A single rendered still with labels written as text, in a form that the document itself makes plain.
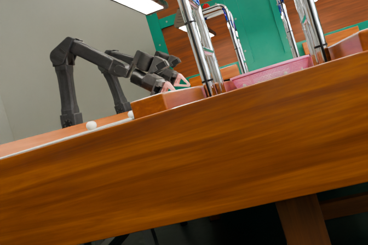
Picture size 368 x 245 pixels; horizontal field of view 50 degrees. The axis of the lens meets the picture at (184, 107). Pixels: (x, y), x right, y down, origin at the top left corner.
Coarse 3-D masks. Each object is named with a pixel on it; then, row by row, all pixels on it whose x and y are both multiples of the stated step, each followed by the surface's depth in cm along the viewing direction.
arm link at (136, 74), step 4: (136, 68) 150; (140, 68) 148; (136, 72) 148; (140, 72) 148; (144, 72) 150; (132, 76) 148; (136, 76) 147; (140, 76) 147; (144, 76) 147; (132, 80) 149; (136, 80) 148; (140, 80) 147; (136, 84) 149; (140, 84) 148
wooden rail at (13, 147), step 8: (128, 112) 139; (96, 120) 115; (104, 120) 119; (112, 120) 122; (64, 128) 99; (72, 128) 101; (80, 128) 104; (32, 136) 86; (40, 136) 88; (48, 136) 90; (56, 136) 92; (64, 136) 94; (8, 144) 78; (16, 144) 79; (24, 144) 81; (32, 144) 82; (40, 144) 84; (0, 152) 74; (8, 152) 75; (16, 152) 76
